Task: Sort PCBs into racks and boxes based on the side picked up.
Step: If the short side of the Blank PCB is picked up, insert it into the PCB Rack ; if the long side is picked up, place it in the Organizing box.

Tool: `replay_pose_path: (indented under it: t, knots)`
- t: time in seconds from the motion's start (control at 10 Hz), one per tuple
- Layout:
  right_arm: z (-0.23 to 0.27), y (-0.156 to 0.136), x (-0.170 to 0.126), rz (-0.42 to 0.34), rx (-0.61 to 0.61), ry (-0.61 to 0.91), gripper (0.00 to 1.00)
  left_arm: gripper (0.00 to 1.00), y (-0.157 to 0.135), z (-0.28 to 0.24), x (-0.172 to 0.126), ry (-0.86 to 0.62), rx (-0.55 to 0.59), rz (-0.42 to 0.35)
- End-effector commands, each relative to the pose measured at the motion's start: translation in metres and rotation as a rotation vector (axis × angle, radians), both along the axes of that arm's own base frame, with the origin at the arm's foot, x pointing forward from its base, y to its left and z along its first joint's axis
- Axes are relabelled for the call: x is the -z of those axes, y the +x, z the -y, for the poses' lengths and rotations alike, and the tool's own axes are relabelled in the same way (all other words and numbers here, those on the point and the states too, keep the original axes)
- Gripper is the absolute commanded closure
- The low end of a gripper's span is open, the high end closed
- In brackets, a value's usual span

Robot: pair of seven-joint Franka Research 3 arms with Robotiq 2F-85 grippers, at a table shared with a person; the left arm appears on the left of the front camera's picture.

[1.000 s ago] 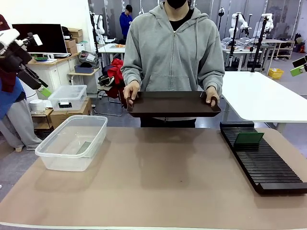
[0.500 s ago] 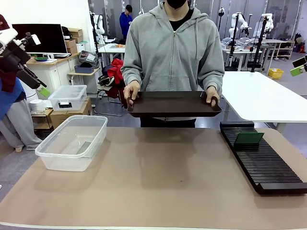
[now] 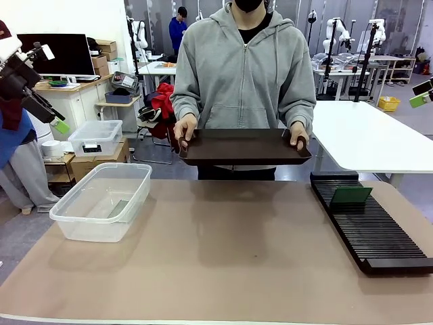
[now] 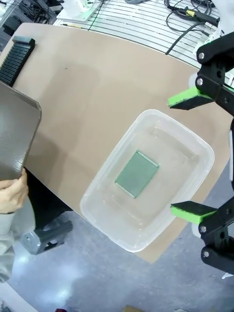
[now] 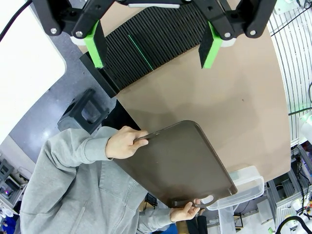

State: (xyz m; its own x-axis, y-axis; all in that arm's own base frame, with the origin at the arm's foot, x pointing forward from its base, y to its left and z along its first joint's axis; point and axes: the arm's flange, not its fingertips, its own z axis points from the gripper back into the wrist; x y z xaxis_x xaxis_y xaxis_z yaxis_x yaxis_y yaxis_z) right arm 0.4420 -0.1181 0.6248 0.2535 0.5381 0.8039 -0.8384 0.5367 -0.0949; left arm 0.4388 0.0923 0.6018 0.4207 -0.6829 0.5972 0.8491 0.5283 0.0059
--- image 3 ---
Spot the bystander in blue and grey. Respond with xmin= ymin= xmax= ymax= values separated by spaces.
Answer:
xmin=0 ymin=97 xmax=60 ymax=216

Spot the red jacket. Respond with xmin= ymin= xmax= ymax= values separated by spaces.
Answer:
xmin=150 ymin=83 xmax=177 ymax=136

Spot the black face mask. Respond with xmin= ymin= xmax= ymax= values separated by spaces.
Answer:
xmin=234 ymin=0 xmax=264 ymax=14

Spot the person's left hand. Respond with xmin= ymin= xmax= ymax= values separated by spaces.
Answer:
xmin=290 ymin=121 xmax=311 ymax=152

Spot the person's left forearm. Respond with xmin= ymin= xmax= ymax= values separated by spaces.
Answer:
xmin=279 ymin=87 xmax=317 ymax=128

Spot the person in grey hoodie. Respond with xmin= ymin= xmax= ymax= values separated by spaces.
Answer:
xmin=170 ymin=0 xmax=317 ymax=181

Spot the wooden shelf unit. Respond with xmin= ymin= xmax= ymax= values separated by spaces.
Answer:
xmin=368 ymin=55 xmax=417 ymax=85

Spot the black computer monitor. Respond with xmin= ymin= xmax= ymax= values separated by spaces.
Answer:
xmin=16 ymin=32 xmax=97 ymax=77

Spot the white cylindrical device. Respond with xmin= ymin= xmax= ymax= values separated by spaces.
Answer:
xmin=41 ymin=139 xmax=65 ymax=158

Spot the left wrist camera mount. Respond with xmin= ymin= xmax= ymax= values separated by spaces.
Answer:
xmin=18 ymin=42 xmax=55 ymax=64

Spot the white background table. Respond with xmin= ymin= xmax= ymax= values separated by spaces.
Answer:
xmin=138 ymin=60 xmax=179 ymax=78

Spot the person's right forearm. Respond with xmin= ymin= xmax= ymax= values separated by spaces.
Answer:
xmin=170 ymin=87 xmax=200 ymax=121

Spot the bystander in blue hoodie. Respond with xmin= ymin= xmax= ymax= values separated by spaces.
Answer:
xmin=168 ymin=6 xmax=188 ymax=51

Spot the grey blue bin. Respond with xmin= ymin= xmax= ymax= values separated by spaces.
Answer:
xmin=104 ymin=90 xmax=133 ymax=104

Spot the black tripod stand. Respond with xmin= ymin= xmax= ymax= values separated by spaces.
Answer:
xmin=353 ymin=22 xmax=380 ymax=102

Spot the green PCB board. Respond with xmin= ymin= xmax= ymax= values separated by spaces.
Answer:
xmin=329 ymin=186 xmax=374 ymax=207
xmin=107 ymin=199 xmax=131 ymax=219

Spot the small wooden side table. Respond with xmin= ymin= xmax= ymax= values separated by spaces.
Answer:
xmin=96 ymin=94 xmax=143 ymax=133

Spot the black slotted PCB rack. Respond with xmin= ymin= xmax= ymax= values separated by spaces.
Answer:
xmin=310 ymin=171 xmax=433 ymax=276

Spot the clear lidded storage bin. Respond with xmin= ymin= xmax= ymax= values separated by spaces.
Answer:
xmin=67 ymin=119 xmax=124 ymax=158

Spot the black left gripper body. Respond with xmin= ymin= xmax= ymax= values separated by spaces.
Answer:
xmin=0 ymin=56 xmax=42 ymax=102

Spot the dark brown serving tray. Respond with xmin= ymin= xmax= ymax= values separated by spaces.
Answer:
xmin=177 ymin=127 xmax=313 ymax=167

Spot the person's right hand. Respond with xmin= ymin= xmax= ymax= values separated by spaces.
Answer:
xmin=173 ymin=113 xmax=198 ymax=148

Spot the yellow plastic basket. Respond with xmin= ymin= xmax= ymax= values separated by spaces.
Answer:
xmin=378 ymin=95 xmax=402 ymax=112

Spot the clear plastic box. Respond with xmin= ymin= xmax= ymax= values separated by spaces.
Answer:
xmin=49 ymin=162 xmax=153 ymax=244

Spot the large cardboard box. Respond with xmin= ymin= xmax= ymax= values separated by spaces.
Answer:
xmin=70 ymin=137 xmax=131 ymax=183

